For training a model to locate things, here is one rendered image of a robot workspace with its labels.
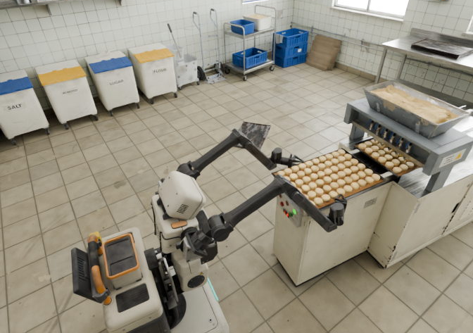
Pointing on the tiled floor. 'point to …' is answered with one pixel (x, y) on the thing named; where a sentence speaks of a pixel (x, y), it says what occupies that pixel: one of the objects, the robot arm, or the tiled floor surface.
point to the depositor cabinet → (419, 208)
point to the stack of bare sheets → (254, 133)
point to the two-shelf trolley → (254, 46)
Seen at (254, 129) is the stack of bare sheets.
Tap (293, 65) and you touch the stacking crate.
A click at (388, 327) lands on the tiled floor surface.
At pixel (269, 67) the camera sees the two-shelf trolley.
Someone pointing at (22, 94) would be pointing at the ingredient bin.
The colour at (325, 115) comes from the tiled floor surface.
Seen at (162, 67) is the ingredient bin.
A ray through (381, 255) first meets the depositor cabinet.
